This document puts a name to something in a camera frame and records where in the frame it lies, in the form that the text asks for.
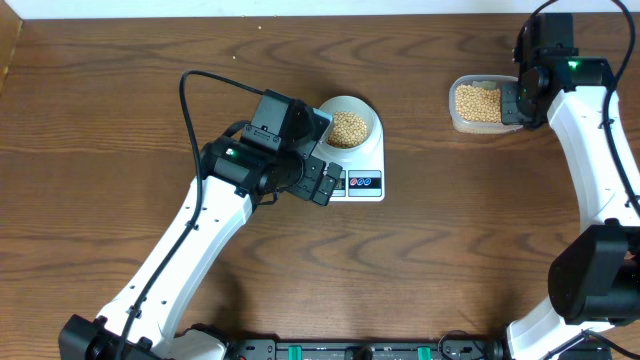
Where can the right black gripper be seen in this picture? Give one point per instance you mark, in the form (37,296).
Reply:
(510,114)

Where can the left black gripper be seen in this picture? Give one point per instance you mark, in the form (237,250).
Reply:
(312,167)

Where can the grey round bowl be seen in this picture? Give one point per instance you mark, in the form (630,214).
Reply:
(350,104)

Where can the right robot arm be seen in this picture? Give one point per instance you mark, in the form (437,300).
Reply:
(593,285)

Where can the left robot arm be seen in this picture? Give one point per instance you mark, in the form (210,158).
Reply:
(141,321)

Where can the white digital kitchen scale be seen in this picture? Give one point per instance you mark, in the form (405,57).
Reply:
(363,175)

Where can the soybeans in grey bowl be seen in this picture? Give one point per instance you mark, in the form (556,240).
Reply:
(349,130)

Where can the soybeans pile in container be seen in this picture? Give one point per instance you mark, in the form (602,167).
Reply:
(477,104)

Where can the clear plastic soybean container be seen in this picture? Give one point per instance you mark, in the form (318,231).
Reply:
(486,82)

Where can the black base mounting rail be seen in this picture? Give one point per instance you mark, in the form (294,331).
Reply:
(266,349)

